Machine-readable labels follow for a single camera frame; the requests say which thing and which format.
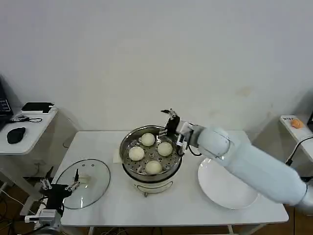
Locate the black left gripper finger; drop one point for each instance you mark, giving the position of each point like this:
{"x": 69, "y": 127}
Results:
{"x": 46, "y": 182}
{"x": 74, "y": 182}

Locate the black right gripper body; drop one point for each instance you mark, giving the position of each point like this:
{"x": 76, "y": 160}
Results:
{"x": 172, "y": 126}

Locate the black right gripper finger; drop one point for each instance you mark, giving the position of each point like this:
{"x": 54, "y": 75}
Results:
{"x": 172, "y": 114}
{"x": 162, "y": 133}

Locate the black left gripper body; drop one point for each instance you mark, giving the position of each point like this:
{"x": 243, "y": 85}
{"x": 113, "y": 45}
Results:
{"x": 57, "y": 195}

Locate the white steamed bun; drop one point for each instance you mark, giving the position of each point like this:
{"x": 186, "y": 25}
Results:
{"x": 136, "y": 153}
{"x": 164, "y": 148}
{"x": 153, "y": 167}
{"x": 148, "y": 139}

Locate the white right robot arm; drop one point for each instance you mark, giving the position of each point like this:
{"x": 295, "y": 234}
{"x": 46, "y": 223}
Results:
{"x": 254, "y": 166}

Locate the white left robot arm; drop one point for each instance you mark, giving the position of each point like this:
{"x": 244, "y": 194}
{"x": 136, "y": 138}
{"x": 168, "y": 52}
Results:
{"x": 47, "y": 218}

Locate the glass lid with white knob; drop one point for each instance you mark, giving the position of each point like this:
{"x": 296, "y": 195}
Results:
{"x": 95, "y": 181}

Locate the steel steamer basket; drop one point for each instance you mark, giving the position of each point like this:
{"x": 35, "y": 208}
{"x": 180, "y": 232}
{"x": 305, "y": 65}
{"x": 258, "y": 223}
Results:
{"x": 171, "y": 161}

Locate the white side desk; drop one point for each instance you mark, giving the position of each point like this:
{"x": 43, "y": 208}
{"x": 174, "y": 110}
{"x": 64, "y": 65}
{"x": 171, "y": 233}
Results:
{"x": 36, "y": 137}

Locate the white electric pot base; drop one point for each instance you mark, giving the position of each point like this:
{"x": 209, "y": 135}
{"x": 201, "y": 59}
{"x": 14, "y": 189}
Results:
{"x": 154, "y": 187}

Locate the black computer mouse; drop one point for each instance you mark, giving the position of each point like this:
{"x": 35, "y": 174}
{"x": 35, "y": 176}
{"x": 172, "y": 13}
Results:
{"x": 15, "y": 135}

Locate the black pad on white box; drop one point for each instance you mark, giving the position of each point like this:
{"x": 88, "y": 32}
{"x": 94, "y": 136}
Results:
{"x": 38, "y": 107}

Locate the white round plate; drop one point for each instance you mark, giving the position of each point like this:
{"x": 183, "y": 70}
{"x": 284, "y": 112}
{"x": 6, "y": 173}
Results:
{"x": 220, "y": 188}

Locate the black box with print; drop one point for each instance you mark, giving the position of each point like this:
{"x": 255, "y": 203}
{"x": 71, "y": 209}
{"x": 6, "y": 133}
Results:
{"x": 4, "y": 105}

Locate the small white label card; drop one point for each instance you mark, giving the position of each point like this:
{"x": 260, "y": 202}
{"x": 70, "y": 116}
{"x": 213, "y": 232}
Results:
{"x": 288, "y": 119}

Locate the white desk with metal legs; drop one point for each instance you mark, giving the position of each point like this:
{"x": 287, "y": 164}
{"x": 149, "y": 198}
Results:
{"x": 300, "y": 137}

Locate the black monitor edge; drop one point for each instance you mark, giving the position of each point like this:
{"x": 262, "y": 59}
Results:
{"x": 311, "y": 116}

